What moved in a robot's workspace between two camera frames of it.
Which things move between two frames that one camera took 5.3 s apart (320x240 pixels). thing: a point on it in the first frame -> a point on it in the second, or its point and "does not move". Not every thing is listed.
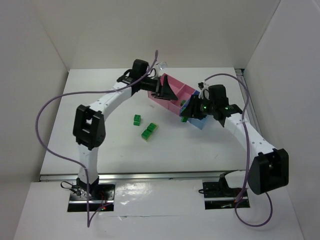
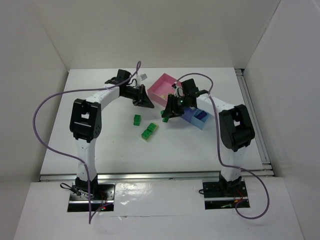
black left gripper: (159, 87) -> (141, 95)
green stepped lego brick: (137, 119) does not move
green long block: (147, 133) does not move
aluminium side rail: (241, 74) does not move
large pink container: (176, 85) does not move
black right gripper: (194, 108) -> (173, 104)
